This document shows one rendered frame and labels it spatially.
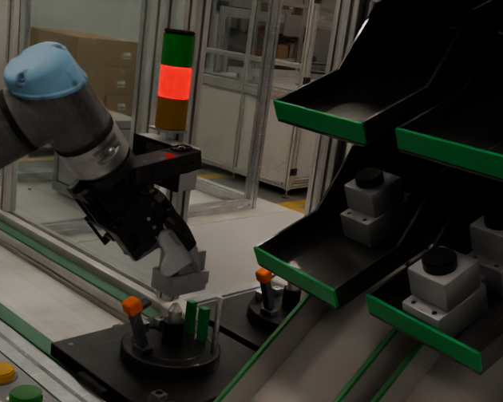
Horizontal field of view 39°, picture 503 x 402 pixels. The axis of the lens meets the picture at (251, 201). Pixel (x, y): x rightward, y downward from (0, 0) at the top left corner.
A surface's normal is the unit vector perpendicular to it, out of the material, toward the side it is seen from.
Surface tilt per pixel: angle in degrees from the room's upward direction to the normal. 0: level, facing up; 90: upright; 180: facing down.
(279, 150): 90
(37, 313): 0
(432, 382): 45
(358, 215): 25
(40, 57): 40
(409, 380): 90
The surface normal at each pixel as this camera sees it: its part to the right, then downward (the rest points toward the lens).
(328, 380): -0.48, -0.65
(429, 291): -0.79, 0.44
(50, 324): 0.13, -0.96
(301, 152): 0.72, 0.26
